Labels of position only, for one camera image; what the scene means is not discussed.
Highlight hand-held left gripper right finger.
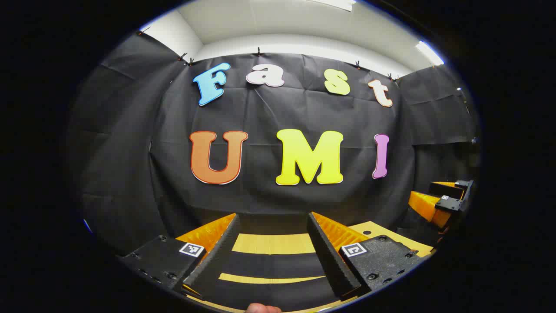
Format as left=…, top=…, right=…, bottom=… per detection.
left=307, top=212, right=422, bottom=301

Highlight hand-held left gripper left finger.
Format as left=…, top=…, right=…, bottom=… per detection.
left=116, top=213, right=240, bottom=301

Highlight black jeans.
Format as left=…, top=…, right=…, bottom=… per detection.
left=204, top=253, right=344, bottom=311

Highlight ceiling light panel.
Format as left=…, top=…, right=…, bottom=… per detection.
left=415, top=40, right=445, bottom=67
left=304, top=0, right=357, bottom=12

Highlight black backdrop cloth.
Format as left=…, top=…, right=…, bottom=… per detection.
left=69, top=31, right=478, bottom=255

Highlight row of black cloth clips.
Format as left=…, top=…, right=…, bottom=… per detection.
left=138, top=27, right=435, bottom=83

